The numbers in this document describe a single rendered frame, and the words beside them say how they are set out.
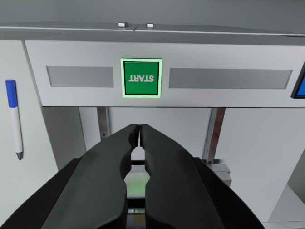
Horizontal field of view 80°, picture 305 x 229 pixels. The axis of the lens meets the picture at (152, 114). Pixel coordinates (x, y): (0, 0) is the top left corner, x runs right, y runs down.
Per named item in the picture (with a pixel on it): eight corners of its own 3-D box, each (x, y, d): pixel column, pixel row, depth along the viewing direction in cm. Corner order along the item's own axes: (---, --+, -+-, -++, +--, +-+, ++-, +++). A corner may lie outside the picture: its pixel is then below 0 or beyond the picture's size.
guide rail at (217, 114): (195, 219, 65) (198, 228, 62) (190, 219, 65) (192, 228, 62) (225, 83, 42) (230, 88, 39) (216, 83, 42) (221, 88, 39)
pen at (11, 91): (21, 161, 30) (11, 82, 24) (15, 161, 30) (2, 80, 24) (25, 158, 31) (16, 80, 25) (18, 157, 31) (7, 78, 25)
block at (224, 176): (221, 193, 50) (225, 202, 48) (209, 193, 50) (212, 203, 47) (227, 171, 47) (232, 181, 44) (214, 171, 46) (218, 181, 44)
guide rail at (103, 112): (119, 221, 64) (118, 230, 61) (113, 221, 64) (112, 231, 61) (105, 82, 41) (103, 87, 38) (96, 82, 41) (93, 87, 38)
